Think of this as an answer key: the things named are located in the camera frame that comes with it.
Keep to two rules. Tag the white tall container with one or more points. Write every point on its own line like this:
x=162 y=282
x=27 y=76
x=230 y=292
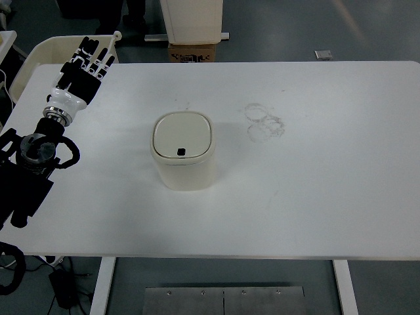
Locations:
x=193 y=22

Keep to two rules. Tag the cardboard box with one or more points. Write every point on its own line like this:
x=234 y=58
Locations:
x=192 y=53

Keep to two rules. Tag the cream trash can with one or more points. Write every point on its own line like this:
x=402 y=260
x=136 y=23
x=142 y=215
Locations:
x=183 y=147

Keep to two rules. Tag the black power adapter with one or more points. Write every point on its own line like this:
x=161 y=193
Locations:
x=64 y=289

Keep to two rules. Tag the right white table leg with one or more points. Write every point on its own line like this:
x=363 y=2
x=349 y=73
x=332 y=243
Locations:
x=345 y=287

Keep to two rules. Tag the metal floor plate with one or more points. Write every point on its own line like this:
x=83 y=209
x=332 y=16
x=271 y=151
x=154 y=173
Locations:
x=224 y=300

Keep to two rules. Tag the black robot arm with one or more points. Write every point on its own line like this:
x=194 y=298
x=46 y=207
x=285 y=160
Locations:
x=28 y=161

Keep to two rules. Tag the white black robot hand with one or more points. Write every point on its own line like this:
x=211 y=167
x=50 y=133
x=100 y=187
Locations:
x=75 y=88

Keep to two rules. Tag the cream plastic bin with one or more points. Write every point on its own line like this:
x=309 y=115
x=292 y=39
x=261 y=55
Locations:
x=57 y=50

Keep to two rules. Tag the metal floor bar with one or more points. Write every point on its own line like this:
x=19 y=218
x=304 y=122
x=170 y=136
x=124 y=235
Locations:
x=163 y=37

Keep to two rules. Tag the white table leg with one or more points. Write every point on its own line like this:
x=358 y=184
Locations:
x=103 y=286
x=345 y=287

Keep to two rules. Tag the left white table leg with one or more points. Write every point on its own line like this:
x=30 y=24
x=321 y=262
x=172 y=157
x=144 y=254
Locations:
x=103 y=286

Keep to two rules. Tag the small grey floor object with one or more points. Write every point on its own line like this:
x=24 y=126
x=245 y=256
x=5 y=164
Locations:
x=323 y=55

